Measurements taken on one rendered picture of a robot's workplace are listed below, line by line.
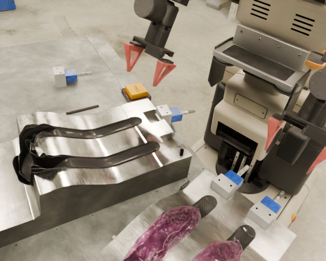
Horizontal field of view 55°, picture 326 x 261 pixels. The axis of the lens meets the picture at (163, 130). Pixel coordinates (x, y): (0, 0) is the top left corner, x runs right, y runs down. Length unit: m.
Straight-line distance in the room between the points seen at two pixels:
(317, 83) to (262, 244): 0.36
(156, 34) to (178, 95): 1.71
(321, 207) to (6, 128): 1.71
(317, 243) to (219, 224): 1.23
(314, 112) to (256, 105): 0.43
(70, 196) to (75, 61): 0.72
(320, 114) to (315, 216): 1.38
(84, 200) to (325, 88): 0.54
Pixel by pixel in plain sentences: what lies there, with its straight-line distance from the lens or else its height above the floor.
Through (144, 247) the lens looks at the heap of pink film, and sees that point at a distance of 0.64.
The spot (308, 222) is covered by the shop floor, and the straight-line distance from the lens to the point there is 1.99.
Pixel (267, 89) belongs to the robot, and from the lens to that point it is 1.09.
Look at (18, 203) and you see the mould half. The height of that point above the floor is 0.86.
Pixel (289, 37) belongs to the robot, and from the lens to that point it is 0.97.
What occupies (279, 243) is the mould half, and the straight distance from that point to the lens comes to 0.77.
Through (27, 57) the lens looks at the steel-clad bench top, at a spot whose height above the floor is 0.80.
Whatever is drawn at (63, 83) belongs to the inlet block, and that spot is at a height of 0.82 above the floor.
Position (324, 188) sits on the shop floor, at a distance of 2.21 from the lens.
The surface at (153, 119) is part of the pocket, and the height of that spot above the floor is 0.86.
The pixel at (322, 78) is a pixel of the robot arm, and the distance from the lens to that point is 0.62.
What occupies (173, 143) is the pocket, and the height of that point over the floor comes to 0.86.
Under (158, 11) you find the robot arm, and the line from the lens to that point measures 0.79.
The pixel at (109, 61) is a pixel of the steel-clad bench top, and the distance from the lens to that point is 1.32.
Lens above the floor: 1.48
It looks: 43 degrees down
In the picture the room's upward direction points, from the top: 7 degrees clockwise
